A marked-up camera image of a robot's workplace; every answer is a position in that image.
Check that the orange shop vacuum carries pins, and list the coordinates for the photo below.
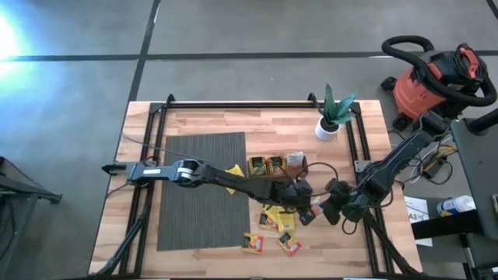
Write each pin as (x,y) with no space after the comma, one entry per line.
(412,97)

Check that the black aluminium rig frame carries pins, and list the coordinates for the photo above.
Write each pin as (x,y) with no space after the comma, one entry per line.
(241,105)

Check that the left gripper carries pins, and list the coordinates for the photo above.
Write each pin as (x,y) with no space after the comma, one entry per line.
(288,192)

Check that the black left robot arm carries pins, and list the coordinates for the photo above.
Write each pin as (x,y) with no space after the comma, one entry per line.
(233,183)

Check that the white paper sheet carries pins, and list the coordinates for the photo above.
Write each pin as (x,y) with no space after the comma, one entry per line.
(418,206)

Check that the black curved tube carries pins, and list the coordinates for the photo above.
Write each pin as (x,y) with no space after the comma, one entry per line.
(484,122)

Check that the grey woven placemat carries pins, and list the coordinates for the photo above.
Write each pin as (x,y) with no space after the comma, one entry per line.
(202,225)

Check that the black desk base bar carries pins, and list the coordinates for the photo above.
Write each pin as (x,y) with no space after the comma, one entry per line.
(447,225)

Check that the black power box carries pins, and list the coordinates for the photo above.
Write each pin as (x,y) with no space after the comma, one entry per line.
(433,168)

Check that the dark metal table frame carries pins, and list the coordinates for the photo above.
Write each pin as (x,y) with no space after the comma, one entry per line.
(31,191)

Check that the snake plant in white pot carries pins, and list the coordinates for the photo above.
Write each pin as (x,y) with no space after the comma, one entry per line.
(332,110)

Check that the orange tea packet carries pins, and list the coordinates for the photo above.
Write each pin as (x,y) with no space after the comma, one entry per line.
(294,159)
(316,212)

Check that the dark grey desk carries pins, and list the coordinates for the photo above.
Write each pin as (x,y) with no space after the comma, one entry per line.
(478,167)

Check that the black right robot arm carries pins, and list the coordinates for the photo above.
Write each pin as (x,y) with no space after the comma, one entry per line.
(397,159)

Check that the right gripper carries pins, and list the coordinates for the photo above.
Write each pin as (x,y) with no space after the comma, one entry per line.
(348,197)

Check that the brown wooden tea organiser box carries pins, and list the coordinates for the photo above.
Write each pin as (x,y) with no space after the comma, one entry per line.
(299,173)

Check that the white spray can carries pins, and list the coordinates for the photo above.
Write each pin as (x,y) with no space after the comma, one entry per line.
(457,205)

